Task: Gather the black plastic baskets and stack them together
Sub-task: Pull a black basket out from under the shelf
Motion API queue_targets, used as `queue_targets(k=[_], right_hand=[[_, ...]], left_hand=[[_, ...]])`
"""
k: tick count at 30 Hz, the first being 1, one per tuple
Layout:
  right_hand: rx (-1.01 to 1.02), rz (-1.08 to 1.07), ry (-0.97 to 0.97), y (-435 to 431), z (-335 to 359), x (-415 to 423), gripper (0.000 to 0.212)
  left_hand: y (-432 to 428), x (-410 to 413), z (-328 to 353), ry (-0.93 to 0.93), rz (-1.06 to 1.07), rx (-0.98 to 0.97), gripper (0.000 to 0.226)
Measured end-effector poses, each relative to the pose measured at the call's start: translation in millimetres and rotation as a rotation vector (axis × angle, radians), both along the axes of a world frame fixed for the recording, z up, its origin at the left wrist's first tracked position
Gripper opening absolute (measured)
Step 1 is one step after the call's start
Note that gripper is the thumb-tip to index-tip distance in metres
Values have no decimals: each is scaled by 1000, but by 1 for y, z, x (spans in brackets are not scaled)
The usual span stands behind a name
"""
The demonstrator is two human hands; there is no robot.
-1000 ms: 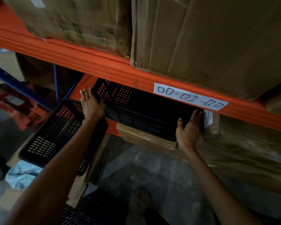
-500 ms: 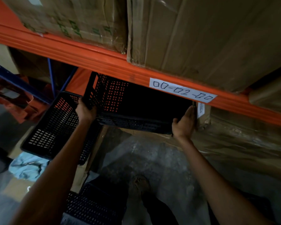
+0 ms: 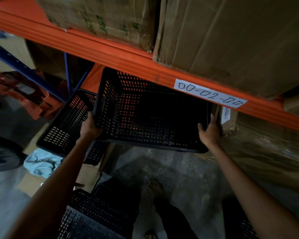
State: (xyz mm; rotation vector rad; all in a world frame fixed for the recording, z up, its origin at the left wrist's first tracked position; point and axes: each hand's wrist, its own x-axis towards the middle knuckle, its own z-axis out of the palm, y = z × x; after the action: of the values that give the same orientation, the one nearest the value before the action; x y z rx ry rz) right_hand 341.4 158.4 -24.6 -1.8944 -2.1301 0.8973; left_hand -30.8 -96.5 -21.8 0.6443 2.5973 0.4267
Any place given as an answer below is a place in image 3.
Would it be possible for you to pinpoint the person's right hand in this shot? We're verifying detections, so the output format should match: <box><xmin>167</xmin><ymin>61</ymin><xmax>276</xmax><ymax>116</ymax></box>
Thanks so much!
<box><xmin>198</xmin><ymin>114</ymin><xmax>221</xmax><ymax>147</ymax></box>

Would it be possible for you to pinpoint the person's left hand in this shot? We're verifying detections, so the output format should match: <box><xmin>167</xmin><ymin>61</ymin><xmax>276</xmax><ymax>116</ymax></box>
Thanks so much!
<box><xmin>79</xmin><ymin>111</ymin><xmax>104</xmax><ymax>142</ymax></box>

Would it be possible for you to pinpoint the black perforated plastic crate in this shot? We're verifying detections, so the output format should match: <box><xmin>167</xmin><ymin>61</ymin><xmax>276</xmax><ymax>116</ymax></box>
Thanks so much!
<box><xmin>222</xmin><ymin>197</ymin><xmax>260</xmax><ymax>239</ymax></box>
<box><xmin>36</xmin><ymin>89</ymin><xmax>98</xmax><ymax>158</ymax></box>
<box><xmin>93</xmin><ymin>67</ymin><xmax>213</xmax><ymax>154</ymax></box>
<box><xmin>58</xmin><ymin>184</ymin><xmax>140</xmax><ymax>239</ymax></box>

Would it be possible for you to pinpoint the person's right forearm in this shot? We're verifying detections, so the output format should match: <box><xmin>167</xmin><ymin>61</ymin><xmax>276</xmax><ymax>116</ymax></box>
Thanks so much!
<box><xmin>206</xmin><ymin>143</ymin><xmax>299</xmax><ymax>239</ymax></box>

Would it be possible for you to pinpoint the person's left forearm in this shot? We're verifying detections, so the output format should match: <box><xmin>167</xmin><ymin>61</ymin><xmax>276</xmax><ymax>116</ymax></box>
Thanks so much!
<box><xmin>4</xmin><ymin>137</ymin><xmax>98</xmax><ymax>239</ymax></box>

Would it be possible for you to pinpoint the small white box sticker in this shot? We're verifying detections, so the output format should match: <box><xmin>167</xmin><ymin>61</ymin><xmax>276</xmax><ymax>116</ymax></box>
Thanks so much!
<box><xmin>221</xmin><ymin>106</ymin><xmax>231</xmax><ymax>125</ymax></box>

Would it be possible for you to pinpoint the white paper beam label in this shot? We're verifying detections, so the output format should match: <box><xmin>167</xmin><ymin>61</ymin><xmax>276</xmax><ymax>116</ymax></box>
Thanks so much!
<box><xmin>173</xmin><ymin>79</ymin><xmax>249</xmax><ymax>109</ymax></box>

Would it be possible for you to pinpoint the flat cardboard sheet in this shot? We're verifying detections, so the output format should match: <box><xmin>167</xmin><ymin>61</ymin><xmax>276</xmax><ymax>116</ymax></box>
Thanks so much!
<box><xmin>16</xmin><ymin>121</ymin><xmax>116</xmax><ymax>198</ymax></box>

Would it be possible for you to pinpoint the orange metal shelf beam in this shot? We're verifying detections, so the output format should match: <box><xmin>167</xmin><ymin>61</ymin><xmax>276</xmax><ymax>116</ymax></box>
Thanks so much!
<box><xmin>0</xmin><ymin>0</ymin><xmax>299</xmax><ymax>135</ymax></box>

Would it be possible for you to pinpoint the light blue cloth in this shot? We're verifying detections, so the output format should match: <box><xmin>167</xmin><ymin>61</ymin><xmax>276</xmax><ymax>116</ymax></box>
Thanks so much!
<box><xmin>23</xmin><ymin>148</ymin><xmax>63</xmax><ymax>179</ymax></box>

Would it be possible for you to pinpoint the orange pallet jack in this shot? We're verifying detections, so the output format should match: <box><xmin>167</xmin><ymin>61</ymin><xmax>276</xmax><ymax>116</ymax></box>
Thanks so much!
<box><xmin>0</xmin><ymin>70</ymin><xmax>66</xmax><ymax>121</ymax></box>

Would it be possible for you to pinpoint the shadowed cardboard box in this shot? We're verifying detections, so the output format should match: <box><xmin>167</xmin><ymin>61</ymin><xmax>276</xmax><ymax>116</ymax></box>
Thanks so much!
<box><xmin>26</xmin><ymin>39</ymin><xmax>95</xmax><ymax>88</ymax></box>

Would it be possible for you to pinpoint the plastic-wrapped cardboard box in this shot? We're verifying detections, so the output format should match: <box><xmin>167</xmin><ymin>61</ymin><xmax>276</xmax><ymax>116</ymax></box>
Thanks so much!
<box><xmin>196</xmin><ymin>105</ymin><xmax>299</xmax><ymax>196</ymax></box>

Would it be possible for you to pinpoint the person's right foot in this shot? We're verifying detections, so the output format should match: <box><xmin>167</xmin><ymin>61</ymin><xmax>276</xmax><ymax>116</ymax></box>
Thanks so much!
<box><xmin>146</xmin><ymin>179</ymin><xmax>165</xmax><ymax>198</ymax></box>

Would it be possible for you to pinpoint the black round wheel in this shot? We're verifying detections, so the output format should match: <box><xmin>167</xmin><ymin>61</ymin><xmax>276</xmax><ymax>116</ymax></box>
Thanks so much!
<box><xmin>0</xmin><ymin>136</ymin><xmax>28</xmax><ymax>172</ymax></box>

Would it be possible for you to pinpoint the large plain cardboard box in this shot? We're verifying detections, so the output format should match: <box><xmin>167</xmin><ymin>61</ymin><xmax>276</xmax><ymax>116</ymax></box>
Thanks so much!
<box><xmin>153</xmin><ymin>0</ymin><xmax>299</xmax><ymax>99</ymax></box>

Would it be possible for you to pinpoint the person's right leg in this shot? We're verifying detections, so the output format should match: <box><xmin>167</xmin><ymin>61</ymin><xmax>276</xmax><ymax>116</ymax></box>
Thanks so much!
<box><xmin>153</xmin><ymin>197</ymin><xmax>199</xmax><ymax>239</ymax></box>

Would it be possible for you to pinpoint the cardboard box with green print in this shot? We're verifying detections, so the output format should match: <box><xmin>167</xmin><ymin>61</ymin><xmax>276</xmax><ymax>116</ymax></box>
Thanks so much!
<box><xmin>34</xmin><ymin>0</ymin><xmax>161</xmax><ymax>52</ymax></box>

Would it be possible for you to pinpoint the blue metal rack frame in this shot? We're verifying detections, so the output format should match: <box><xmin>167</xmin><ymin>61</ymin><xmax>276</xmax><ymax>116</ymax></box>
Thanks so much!
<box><xmin>0</xmin><ymin>38</ymin><xmax>95</xmax><ymax>103</ymax></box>

